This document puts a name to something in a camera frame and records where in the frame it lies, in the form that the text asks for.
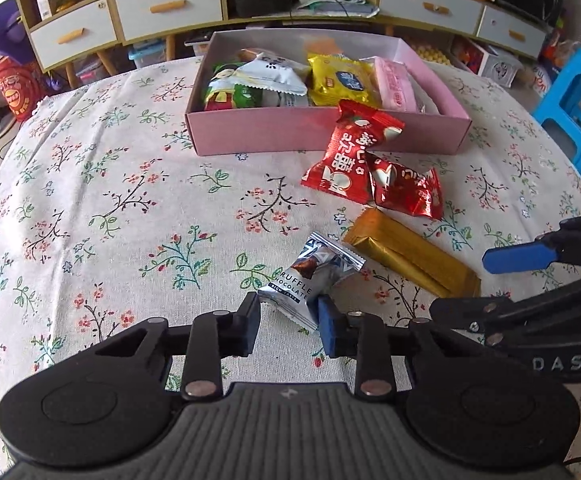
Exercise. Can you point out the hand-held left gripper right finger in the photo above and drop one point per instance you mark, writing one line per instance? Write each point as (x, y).
(328, 327)

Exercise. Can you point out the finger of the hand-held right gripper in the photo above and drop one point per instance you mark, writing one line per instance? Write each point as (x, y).
(463, 310)
(520, 256)

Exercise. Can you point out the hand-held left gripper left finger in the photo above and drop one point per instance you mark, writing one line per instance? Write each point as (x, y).
(251, 325)

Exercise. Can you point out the silver chocolate packet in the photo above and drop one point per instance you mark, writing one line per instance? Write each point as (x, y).
(310, 272)

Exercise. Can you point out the gold snack bar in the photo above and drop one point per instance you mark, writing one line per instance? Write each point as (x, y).
(410, 252)

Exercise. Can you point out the pink cardboard box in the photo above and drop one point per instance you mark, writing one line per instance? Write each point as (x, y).
(270, 132)

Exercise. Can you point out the small red snack packet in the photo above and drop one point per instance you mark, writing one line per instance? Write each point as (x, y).
(410, 190)

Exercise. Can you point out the blue plastic stool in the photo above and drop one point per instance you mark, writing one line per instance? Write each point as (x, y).
(575, 105)

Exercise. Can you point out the floral tablecloth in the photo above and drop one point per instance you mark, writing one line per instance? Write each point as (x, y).
(120, 210)

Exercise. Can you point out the large red snack packet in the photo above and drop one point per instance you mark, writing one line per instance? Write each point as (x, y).
(350, 150)

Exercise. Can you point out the white printed box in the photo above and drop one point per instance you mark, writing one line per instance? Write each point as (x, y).
(490, 65)

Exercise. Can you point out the pink snack packet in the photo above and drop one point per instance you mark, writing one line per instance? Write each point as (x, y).
(395, 85)

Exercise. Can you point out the yellow egg tray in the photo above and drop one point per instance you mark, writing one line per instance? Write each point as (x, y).
(433, 54)

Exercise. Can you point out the green snack packet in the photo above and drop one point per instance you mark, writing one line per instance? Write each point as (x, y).
(225, 92)

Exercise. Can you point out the yellow snack packet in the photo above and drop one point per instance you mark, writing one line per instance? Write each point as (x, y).
(343, 82)

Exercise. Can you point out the white packet with dark print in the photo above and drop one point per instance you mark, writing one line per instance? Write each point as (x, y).
(270, 72)

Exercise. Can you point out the wooden television stand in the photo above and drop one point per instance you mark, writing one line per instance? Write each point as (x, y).
(420, 2)

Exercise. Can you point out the clear bin with blue lid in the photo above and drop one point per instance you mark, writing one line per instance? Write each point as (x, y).
(148, 55)

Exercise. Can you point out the red printed bag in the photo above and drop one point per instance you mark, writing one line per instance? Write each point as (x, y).
(18, 90)

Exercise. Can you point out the purple fabric object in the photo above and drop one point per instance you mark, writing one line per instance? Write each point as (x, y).
(8, 30)

